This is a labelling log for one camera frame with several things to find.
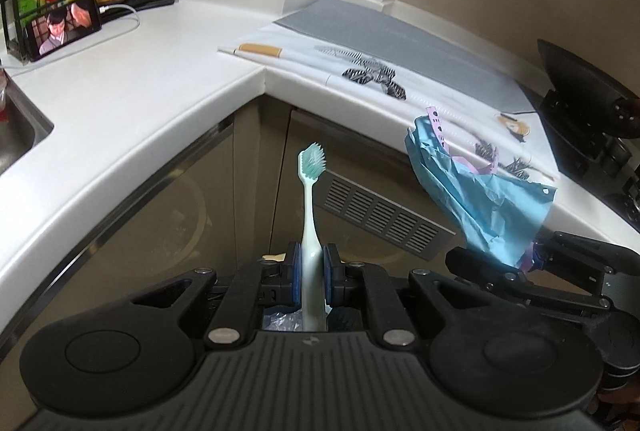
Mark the white charging cable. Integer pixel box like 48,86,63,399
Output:
0,2,140,75

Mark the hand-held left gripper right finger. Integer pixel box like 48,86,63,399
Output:
323,243,496,347

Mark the grey mat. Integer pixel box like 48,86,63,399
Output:
272,0,539,115

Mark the beige cabinet door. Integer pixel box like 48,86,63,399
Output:
285,108,471,283
0,101,262,342

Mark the stove burner support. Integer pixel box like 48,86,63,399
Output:
542,88,640,178

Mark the small yellow tube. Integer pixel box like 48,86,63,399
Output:
239,43,282,58

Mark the green white toothbrush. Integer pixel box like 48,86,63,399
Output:
297,142,331,332

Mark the small yellow brown scrap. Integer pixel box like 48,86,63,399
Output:
497,111,534,143

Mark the cabinet vent grille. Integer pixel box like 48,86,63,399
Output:
317,171,457,262

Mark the steel sink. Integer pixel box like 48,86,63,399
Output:
0,76,55,178

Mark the black stove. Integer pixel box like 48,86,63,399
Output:
515,81,640,223

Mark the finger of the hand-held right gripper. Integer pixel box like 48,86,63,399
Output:
445,247,614,318
533,231,640,275

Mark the white black patterned cloth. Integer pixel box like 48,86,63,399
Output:
217,22,559,185

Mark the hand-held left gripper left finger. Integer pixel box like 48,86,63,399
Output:
125,242,305,347

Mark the black smartphone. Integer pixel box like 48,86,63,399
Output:
22,0,103,62

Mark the blue purple paper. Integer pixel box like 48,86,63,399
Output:
404,106,559,270

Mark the black wok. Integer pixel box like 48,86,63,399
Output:
537,38,640,122

